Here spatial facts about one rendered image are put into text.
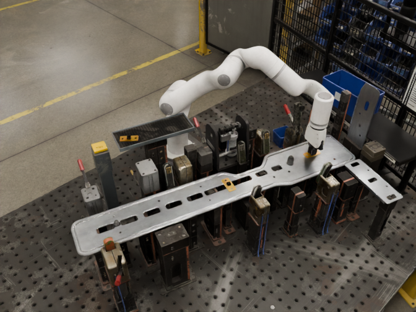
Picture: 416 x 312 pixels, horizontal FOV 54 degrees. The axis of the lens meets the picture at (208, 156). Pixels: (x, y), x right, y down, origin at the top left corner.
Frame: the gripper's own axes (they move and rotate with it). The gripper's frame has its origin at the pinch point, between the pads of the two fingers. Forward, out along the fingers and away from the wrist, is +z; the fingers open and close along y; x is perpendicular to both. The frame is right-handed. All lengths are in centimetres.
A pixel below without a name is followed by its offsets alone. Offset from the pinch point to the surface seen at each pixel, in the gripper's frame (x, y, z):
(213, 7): 87, -282, 42
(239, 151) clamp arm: -34.0, -12.8, -2.0
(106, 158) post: -94, -30, -7
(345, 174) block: 7.8, 16.7, 5.8
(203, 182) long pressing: -56, -6, 4
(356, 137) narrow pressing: 26.5, 1.4, 0.5
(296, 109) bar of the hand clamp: -1.5, -14.9, -15.5
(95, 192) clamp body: -104, -16, -2
